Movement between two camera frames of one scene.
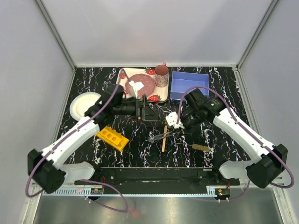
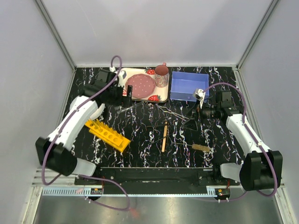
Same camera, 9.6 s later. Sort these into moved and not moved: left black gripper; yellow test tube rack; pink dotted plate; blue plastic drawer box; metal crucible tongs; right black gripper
Moved: left black gripper; right black gripper
Not moved: pink dotted plate; metal crucible tongs; yellow test tube rack; blue plastic drawer box
